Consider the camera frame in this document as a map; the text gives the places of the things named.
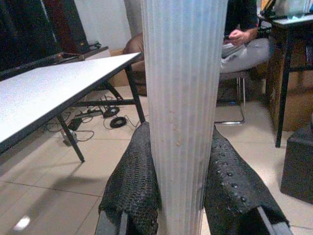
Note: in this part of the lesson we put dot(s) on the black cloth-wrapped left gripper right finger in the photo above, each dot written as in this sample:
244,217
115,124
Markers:
234,191

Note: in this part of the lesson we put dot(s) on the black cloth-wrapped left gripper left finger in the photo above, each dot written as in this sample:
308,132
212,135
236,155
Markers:
132,186

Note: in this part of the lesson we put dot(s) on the seated person's hand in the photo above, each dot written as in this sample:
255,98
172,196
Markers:
243,36

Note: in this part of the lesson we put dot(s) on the black textured box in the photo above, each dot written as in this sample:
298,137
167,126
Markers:
299,166

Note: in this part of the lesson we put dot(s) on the white power strip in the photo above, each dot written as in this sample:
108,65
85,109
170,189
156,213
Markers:
71,137

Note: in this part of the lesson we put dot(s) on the black power adapter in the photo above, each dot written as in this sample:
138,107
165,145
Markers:
75,124

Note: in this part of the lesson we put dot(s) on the large brown cardboard box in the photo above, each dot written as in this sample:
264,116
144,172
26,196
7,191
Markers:
298,98

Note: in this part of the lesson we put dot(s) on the desk with black legs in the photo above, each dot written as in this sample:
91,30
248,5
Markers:
284,73

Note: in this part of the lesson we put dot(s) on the white folding table black legs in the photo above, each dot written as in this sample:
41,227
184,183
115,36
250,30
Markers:
49,85

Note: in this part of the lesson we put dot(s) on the seated person in grey trousers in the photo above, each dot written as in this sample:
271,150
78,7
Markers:
254,51

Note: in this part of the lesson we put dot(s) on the brown rounded seat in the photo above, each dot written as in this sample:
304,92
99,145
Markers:
134,42

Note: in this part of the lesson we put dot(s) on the low black stand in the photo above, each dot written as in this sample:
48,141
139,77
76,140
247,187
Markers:
73,55

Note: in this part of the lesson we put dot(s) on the dark brown speaker cabinet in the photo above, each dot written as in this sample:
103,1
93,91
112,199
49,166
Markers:
68,27

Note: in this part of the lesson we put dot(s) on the large black screen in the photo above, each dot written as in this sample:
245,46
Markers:
24,29

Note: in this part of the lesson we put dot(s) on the chair with chrome frame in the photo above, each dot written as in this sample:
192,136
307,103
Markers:
230,74

